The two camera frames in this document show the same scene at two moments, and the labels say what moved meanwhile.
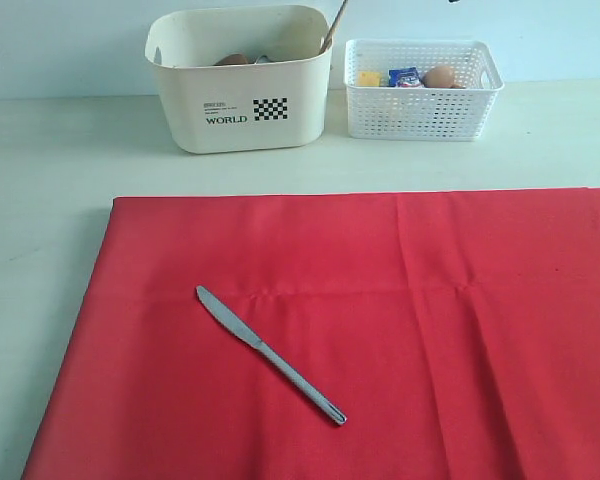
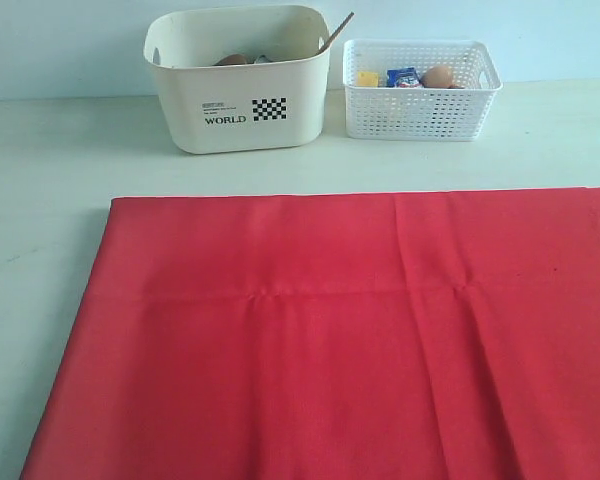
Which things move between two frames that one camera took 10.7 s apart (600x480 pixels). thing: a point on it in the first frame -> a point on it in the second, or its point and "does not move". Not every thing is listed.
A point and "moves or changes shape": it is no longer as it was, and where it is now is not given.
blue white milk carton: (407, 77) does not move
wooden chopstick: (334, 26) moves or changes shape
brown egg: (438, 77) does not move
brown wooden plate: (233, 59) does not move
